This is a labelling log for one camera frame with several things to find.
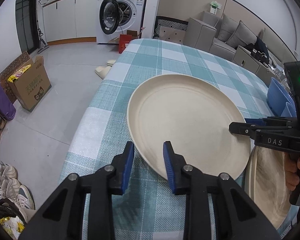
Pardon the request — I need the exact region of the white sneaker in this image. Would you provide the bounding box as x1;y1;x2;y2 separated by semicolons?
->
0;161;18;180
0;176;35;210

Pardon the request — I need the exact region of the purple rolled mat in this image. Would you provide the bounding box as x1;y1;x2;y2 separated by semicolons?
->
0;61;17;120

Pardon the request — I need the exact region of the grey stick vacuum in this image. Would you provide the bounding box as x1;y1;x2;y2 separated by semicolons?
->
36;12;50;54

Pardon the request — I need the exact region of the brown patterned board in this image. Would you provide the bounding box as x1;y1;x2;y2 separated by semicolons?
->
0;51;30;103

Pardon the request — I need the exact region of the teal white checked tablecloth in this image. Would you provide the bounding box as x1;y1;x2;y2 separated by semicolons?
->
58;38;298;240

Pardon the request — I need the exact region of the beige round plate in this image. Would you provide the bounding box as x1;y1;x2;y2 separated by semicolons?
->
127;74;252;182
244;145;294;227

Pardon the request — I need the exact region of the yellow snack packet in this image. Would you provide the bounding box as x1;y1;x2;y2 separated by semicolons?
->
7;64;32;83

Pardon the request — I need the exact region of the light blue bowl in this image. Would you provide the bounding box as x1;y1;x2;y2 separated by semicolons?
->
281;102;298;118

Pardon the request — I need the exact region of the dark jacket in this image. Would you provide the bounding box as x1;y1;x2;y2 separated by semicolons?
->
254;36;269;55

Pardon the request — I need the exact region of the grey sofa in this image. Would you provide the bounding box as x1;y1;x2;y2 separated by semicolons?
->
184;11;268;60

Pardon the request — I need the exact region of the dark blue bowl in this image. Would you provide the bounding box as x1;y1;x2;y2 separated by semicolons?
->
267;77;295;117

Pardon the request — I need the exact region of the white kitchen counter cabinet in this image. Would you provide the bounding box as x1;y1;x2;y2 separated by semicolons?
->
42;0;100;46

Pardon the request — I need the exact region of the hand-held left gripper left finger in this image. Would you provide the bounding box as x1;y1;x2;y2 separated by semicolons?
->
19;141;135;240

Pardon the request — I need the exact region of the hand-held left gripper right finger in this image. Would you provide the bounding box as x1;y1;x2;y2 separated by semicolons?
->
163;141;282;240

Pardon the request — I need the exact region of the green topped wall box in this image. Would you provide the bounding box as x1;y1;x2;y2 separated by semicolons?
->
209;2;222;15

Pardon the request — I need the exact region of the yellow snack bag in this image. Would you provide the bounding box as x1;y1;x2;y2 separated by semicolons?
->
0;216;25;239

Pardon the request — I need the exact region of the red cardboard box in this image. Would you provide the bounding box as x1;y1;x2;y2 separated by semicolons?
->
119;30;140;54

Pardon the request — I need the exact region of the grey drawer cabinet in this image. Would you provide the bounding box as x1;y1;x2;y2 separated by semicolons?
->
232;46;270;75

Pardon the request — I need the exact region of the black open box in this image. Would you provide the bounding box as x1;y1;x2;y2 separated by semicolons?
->
250;47;269;63

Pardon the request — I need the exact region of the grey sofa cushion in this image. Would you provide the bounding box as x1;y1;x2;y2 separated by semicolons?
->
226;20;257;48
217;14;240;43

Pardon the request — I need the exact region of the black bag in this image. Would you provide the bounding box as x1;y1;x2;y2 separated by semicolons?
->
0;198;28;223

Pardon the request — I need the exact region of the black framed glass door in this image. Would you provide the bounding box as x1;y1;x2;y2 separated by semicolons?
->
15;0;39;53

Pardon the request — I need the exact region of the person's right hand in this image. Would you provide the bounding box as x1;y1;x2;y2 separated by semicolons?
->
284;152;300;193

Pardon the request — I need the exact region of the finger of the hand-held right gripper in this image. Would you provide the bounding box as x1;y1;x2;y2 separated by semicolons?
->
229;122;292;137
245;117;295;127

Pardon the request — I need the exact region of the brown cardboard box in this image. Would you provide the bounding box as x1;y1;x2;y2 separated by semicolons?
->
8;56;52;112

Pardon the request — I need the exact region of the white washing machine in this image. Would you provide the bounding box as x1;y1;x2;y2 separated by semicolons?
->
97;0;149;44

